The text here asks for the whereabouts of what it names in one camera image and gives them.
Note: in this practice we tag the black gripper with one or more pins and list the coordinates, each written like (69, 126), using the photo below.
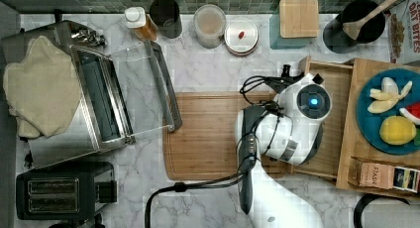
(278, 84)

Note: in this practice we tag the bamboo drawer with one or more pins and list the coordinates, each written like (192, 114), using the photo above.
(337, 81)

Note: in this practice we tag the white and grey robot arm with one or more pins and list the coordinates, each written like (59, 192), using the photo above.
(286, 128)

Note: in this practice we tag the bamboo drawer cabinet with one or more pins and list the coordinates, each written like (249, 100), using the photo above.
(354, 144)

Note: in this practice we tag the teal box with bamboo lid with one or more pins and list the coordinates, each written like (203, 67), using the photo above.
(294, 24)

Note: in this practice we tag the frosted plastic container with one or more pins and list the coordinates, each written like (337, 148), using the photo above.
(209, 23)

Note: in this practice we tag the wooden cutting board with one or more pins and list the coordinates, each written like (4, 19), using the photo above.
(204, 146)

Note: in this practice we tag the peeled banana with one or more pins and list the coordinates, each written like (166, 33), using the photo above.
(388, 96)

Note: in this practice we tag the yellow lemon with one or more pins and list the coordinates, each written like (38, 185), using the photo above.
(397, 130)

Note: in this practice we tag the stash tea box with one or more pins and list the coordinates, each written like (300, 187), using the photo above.
(369, 174)

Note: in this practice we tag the dark empty glass cup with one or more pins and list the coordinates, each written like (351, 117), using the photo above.
(166, 15)

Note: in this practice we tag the watermelon slice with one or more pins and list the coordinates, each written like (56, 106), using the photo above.
(411, 112)

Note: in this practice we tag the oat bites cereal box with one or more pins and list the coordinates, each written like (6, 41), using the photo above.
(403, 33)

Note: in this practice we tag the wooden spatula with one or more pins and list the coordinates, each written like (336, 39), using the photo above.
(352, 29)

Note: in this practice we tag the amber bottle with white cap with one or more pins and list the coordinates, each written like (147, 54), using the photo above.
(140, 23)

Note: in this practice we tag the stainless steel toaster oven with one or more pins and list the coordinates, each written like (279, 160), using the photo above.
(126, 96)

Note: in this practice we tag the dark tea bag packets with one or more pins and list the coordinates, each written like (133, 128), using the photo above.
(406, 179)

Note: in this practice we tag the black two-slot toaster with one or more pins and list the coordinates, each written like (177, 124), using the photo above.
(70, 191)

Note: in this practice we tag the beige oven mitt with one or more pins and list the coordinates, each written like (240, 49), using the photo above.
(42, 90)

